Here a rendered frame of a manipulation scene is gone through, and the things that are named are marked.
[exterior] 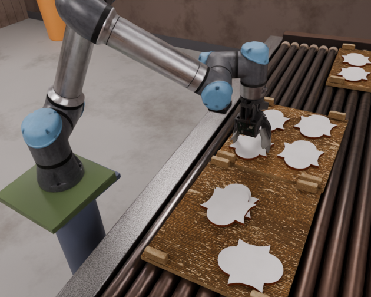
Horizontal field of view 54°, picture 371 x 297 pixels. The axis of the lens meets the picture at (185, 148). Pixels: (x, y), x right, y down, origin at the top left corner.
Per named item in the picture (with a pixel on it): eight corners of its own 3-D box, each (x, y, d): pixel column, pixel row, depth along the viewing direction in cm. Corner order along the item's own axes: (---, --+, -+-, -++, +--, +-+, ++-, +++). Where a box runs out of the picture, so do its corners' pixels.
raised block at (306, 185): (294, 188, 105) (295, 181, 103) (296, 184, 106) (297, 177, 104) (315, 194, 102) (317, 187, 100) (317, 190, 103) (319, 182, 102)
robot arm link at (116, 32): (46, -21, 74) (243, 91, 87) (65, -35, 82) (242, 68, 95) (33, 26, 81) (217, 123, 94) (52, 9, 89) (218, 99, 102)
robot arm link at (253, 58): (238, 40, 102) (268, 39, 101) (237, 76, 109) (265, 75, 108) (238, 50, 96) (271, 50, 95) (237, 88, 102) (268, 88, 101)
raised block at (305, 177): (298, 182, 107) (300, 175, 105) (300, 178, 108) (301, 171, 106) (320, 188, 104) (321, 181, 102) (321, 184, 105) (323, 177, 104)
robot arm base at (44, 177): (28, 182, 119) (17, 159, 112) (62, 155, 128) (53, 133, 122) (60, 198, 112) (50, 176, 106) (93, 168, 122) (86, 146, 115)
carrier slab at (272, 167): (213, 161, 119) (213, 157, 118) (256, 104, 147) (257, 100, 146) (323, 194, 104) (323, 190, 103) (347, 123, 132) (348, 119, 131)
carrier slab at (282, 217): (141, 259, 90) (140, 256, 89) (209, 164, 118) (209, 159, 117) (280, 320, 76) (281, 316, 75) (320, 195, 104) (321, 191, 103)
